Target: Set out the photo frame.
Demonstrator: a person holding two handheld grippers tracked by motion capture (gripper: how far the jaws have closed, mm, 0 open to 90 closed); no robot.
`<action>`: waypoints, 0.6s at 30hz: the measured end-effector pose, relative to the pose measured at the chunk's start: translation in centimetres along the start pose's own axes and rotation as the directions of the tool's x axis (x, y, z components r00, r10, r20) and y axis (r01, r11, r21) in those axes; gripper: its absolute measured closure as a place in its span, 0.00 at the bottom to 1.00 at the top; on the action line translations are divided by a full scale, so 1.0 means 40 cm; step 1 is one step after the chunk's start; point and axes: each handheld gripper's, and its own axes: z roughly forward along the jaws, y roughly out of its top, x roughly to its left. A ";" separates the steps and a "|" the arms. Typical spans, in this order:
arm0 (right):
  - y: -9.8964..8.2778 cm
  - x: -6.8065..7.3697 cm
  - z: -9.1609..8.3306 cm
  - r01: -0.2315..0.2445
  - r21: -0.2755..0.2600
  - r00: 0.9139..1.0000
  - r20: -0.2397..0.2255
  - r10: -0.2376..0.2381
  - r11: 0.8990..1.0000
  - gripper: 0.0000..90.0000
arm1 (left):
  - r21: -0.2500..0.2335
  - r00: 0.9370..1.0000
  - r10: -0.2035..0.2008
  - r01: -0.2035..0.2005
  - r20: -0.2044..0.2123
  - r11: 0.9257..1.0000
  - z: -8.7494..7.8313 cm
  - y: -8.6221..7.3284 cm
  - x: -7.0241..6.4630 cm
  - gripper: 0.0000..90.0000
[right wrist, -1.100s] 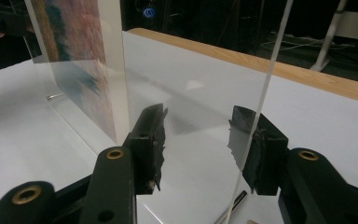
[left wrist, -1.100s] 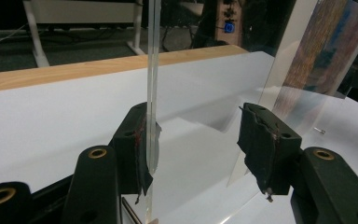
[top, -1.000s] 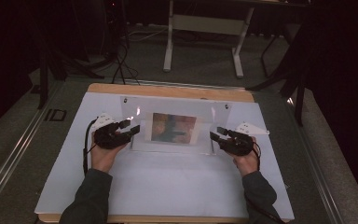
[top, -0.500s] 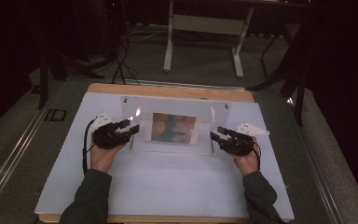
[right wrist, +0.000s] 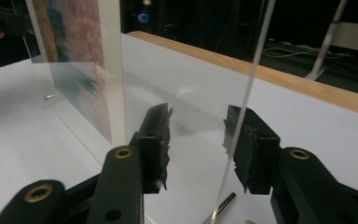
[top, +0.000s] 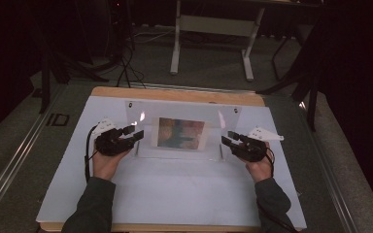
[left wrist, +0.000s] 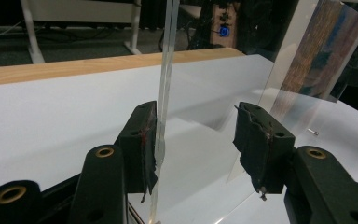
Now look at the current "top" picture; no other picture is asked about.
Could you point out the person's right hand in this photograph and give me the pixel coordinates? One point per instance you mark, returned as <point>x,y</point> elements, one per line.
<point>259,170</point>

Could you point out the white table mat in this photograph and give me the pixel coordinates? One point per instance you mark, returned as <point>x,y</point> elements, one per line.
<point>181,187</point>

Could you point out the colourful picture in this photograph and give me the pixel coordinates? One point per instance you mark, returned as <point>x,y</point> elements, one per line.
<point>181,133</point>

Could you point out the wooden table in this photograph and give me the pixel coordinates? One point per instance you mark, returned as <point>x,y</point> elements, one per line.
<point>175,94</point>

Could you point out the metal floor rail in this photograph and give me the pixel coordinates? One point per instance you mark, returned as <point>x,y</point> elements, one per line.
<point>333,181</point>
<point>16,161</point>

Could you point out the clear acrylic picture frame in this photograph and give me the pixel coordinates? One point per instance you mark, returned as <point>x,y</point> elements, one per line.
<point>181,110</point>

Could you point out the white desk frame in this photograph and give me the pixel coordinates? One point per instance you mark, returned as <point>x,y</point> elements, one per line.
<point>217,26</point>

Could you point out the person's left hand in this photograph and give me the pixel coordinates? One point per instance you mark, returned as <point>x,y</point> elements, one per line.
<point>107,165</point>

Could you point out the black metal stand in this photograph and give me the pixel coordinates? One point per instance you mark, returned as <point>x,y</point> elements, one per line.
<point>311,81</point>
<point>45,71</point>

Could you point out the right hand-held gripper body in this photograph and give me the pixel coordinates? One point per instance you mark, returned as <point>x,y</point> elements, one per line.
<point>252,149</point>

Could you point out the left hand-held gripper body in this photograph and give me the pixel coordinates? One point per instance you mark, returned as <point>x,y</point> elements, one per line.
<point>110,142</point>

